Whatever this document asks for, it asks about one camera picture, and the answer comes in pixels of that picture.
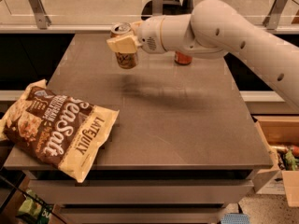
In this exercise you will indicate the black office chair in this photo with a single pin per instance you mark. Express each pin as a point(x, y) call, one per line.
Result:
point(170, 7)

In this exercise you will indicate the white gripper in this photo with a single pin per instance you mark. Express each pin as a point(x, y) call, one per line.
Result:
point(149, 34)

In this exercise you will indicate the orange patterned soda can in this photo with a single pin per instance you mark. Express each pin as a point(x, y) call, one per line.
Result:
point(125, 60)

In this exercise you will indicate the metal railing bracket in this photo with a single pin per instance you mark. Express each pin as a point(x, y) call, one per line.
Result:
point(157, 7)
point(41, 17)
point(272, 19)

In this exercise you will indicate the right metal railing bracket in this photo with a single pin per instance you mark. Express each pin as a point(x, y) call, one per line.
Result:
point(272, 19)

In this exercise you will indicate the left metal railing bracket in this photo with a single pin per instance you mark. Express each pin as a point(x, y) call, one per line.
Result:
point(41, 17)

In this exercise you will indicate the sea salt chips bag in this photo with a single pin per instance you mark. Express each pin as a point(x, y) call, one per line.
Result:
point(60, 130)

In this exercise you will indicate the cardboard box with items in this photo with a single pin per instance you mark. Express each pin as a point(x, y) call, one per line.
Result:
point(280, 135)

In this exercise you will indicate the middle metal railing bracket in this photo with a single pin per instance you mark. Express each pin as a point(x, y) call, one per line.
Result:
point(157, 7)

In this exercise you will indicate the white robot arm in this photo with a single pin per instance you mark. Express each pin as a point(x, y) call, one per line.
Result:
point(209, 32)

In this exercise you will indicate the green snack bag on floor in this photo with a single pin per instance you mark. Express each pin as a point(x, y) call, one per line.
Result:
point(33, 210)

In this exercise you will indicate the red cola can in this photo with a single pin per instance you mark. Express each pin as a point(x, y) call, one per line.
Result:
point(182, 59)

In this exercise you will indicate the blue mesh object on floor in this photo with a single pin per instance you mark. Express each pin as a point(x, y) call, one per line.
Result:
point(235, 219)

